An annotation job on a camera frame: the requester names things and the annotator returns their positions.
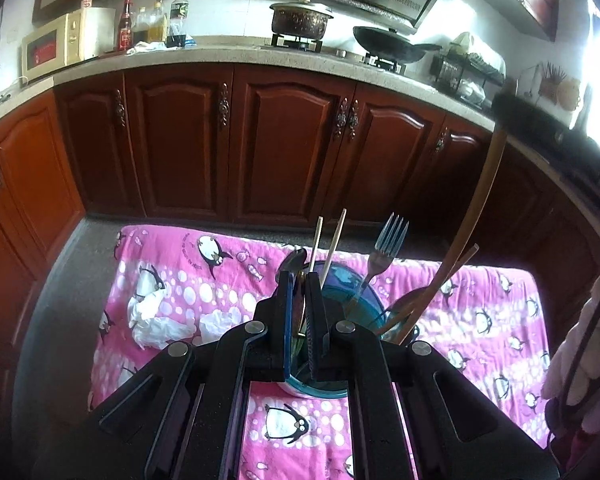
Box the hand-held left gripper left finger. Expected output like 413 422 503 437
80 270 296 480

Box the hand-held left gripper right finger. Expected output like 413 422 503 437
306 270 561 480

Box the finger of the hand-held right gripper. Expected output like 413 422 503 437
492 94 567 144

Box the blue glass cup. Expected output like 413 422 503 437
282 260 388 400

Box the wooden spatula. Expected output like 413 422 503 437
397 127 510 346

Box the wooden chopstick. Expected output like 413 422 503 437
321 208 348 288
307 216 326 274

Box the metal fork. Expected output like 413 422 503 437
345 212 411 321

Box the wooden spoon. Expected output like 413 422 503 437
377 243 481 336

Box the utensil holder with chopsticks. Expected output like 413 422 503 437
539 61 569 104

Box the round bamboo mat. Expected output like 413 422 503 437
557 77 582 111

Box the pink penguin blanket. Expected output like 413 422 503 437
87 225 552 480

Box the black dish rack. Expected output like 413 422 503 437
432 32 507 107

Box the black wok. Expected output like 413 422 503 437
352 26 443 64

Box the white fuzzy garment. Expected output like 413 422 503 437
542 267 600 433

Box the wooden base cabinet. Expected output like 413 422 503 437
0 62 600 361

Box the gas stove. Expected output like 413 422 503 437
262 34 408 75

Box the metal cooking pot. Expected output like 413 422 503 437
270 0 334 41

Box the stone kitchen countertop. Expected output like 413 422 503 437
0 35 600 261

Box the white rag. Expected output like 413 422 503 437
127 40 168 55

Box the yellow cap soy bottle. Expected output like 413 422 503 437
167 0 190 49

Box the yellow oil bottle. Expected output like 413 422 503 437
148 0 168 44

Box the dark sauce bottle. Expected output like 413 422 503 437
133 7 150 45

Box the red label liquor bottle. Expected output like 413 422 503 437
118 0 134 52

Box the white paper roll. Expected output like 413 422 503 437
87 7 117 59

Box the cream microwave oven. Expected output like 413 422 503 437
21 12 89 81

